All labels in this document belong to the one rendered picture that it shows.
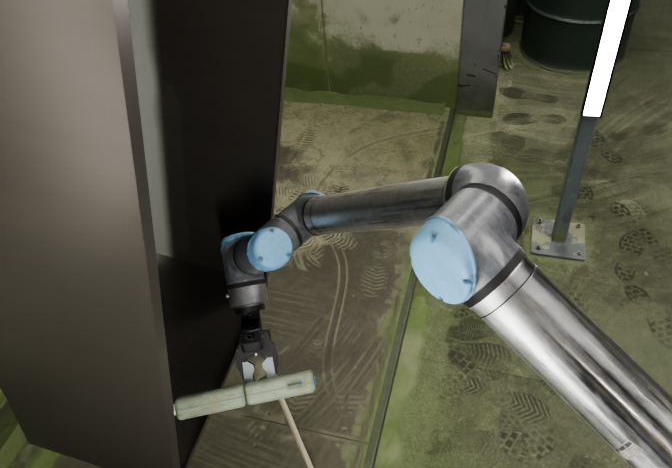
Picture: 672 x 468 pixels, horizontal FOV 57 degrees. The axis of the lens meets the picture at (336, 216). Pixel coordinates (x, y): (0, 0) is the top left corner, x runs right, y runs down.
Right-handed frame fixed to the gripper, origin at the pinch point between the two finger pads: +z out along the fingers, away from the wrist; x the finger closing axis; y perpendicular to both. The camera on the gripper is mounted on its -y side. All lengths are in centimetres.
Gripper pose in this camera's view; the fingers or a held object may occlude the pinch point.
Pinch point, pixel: (262, 393)
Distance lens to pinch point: 147.9
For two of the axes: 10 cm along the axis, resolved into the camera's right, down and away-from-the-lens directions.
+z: 1.7, 9.8, -1.1
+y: -0.5, 1.2, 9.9
